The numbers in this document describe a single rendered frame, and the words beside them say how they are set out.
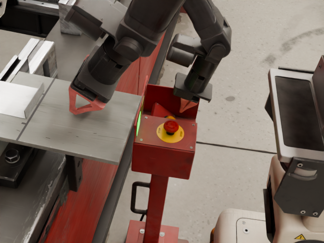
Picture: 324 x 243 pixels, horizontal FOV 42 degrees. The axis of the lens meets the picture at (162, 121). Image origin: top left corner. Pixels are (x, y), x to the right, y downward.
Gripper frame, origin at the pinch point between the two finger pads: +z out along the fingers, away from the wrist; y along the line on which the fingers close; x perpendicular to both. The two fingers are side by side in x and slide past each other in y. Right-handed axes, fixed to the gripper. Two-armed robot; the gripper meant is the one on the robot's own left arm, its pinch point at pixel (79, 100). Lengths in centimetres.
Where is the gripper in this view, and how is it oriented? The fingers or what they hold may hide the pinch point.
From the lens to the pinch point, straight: 79.5
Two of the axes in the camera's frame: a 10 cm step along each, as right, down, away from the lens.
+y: -1.9, 6.8, -7.1
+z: -5.7, 5.1, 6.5
